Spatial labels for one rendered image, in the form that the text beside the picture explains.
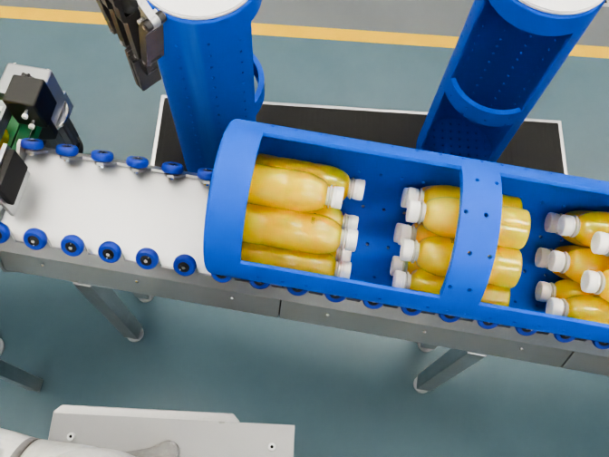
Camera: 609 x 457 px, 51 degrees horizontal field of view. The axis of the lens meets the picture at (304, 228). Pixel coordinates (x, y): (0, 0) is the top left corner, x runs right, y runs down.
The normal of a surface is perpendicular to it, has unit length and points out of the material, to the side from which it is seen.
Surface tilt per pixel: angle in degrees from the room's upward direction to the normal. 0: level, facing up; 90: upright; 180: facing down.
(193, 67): 90
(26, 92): 0
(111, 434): 0
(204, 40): 90
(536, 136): 0
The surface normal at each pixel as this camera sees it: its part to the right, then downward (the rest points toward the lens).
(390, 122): 0.04, -0.38
